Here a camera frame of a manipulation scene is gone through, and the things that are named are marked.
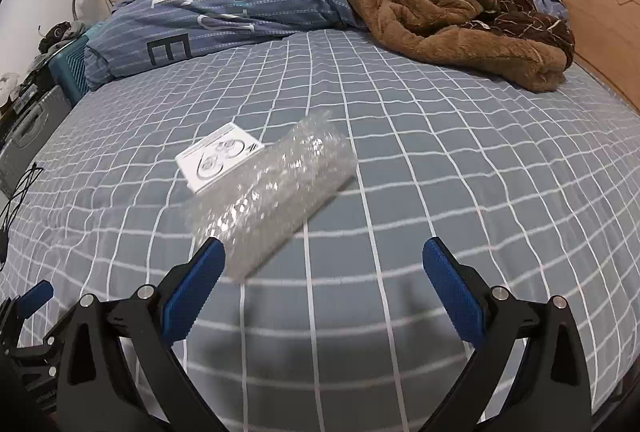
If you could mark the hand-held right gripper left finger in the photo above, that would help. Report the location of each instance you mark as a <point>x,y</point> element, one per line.
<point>192,292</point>

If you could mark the wooden headboard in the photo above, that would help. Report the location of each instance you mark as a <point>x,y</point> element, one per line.
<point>595,12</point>

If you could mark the teal suitcase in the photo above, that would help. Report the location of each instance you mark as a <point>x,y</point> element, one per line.
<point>70,67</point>

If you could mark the pile of dark clothes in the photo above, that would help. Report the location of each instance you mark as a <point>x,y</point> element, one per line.
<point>60,35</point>

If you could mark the grey suitcase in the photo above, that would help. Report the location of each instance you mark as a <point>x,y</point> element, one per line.
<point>30,137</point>

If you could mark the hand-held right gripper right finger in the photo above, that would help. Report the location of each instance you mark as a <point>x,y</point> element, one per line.
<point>455,294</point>

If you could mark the white printed leaflet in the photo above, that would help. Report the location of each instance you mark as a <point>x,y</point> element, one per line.
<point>215,160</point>

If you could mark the bed with grey checked sheet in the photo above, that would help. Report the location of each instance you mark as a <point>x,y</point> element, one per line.
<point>425,187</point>

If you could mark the blue striped quilt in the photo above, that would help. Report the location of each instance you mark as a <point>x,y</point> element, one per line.
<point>225,7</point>

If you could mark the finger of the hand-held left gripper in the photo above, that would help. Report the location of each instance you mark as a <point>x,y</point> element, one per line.
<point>36,296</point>
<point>50,352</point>

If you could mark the clear bubble wrap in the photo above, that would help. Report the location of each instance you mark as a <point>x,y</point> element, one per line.
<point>270,192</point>

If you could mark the white plastic item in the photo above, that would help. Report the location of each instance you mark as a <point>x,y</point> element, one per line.
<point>7,87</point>

